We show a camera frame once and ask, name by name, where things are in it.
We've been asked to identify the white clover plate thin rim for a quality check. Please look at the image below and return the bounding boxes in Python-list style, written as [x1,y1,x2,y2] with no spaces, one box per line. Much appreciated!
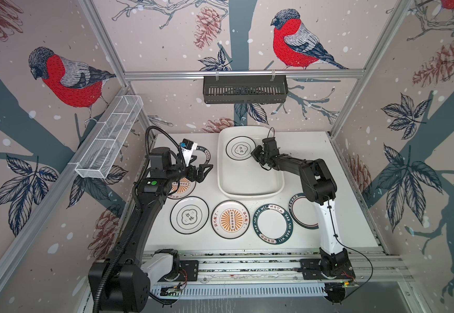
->
[225,136,256,161]

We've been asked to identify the green rim hao wei plate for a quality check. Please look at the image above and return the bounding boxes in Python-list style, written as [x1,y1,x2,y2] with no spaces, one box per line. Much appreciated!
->
[253,203,294,245]

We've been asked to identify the green red rim plate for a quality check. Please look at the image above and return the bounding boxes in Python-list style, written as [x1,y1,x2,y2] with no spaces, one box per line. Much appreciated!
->
[288,192,319,230]

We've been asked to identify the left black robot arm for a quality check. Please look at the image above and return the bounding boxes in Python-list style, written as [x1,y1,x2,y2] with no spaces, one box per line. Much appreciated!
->
[88,147,213,312]

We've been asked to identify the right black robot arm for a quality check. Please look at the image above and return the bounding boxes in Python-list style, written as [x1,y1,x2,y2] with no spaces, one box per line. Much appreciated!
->
[251,137,350,279]

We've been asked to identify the white plastic bin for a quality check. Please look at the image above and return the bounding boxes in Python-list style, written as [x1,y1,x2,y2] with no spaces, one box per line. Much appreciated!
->
[217,126,284,200]

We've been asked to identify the green rim plate far left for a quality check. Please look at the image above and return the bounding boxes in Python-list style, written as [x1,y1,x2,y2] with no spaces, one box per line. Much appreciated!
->
[193,146,211,166]

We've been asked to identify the orange sunburst plate left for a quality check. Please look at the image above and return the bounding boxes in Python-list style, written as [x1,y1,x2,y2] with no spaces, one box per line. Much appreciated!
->
[168,178,196,200]

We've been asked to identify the orange sunburst plate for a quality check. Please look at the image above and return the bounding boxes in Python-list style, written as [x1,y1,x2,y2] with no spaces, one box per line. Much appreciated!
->
[211,200,250,239]
[168,178,196,200]

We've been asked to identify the white clover plate black rim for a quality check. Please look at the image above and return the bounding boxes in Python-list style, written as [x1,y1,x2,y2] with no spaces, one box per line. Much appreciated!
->
[170,196,210,235]

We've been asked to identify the orange sunburst plate centre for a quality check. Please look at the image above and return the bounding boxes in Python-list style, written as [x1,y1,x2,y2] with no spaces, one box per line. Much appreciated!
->
[211,200,250,239]

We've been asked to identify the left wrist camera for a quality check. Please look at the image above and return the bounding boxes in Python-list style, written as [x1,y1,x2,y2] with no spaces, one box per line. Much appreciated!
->
[180,138,198,167]

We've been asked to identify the black wire wall shelf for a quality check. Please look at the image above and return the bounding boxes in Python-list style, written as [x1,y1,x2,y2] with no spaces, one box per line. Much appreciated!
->
[203,75,288,104]

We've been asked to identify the white mesh wall basket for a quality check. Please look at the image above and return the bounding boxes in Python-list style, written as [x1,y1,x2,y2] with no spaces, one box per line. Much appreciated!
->
[75,95,143,179]

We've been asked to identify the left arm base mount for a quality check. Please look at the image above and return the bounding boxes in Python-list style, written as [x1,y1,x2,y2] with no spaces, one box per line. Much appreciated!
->
[158,260,199,282]

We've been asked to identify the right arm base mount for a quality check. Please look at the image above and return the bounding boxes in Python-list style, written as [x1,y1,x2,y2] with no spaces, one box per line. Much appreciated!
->
[298,258,356,280]

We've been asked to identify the aluminium mounting rail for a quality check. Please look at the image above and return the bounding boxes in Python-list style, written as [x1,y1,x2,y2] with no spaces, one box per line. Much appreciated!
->
[179,250,414,284]

